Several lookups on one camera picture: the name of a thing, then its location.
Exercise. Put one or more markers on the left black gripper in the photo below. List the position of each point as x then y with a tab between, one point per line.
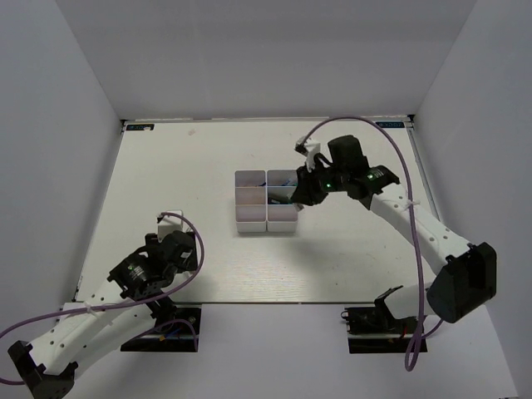
191	263

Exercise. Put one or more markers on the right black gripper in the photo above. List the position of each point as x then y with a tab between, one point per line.
306	192

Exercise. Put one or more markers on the green highlighter marker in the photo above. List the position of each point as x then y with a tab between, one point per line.
279	200

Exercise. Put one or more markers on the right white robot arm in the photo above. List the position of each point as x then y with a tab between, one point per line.
465	272

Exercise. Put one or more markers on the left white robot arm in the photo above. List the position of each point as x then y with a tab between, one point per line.
131	300

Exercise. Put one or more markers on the right white organizer bin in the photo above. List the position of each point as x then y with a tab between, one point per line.
281	218

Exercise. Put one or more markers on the white organizer bin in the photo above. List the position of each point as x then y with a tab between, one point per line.
281	218
250	203

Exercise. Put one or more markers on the left white organizer bin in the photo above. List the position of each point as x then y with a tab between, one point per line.
250	203

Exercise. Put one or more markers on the right blue corner label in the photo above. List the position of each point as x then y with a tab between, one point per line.
390	124

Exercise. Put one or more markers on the blue corner label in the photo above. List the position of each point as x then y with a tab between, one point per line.
140	127
390	124

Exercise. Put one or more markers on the left blue corner label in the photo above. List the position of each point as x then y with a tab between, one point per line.
140	127

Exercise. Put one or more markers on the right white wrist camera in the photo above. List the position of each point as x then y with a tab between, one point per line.
309	148

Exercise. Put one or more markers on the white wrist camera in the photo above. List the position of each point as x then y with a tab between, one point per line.
309	148
167	225

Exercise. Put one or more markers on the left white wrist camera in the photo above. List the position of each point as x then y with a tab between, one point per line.
167	225

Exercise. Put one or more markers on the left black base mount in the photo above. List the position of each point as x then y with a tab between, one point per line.
181	334

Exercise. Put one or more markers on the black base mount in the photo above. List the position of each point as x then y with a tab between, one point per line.
369	333
181	334

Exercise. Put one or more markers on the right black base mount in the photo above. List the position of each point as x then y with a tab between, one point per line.
369	333

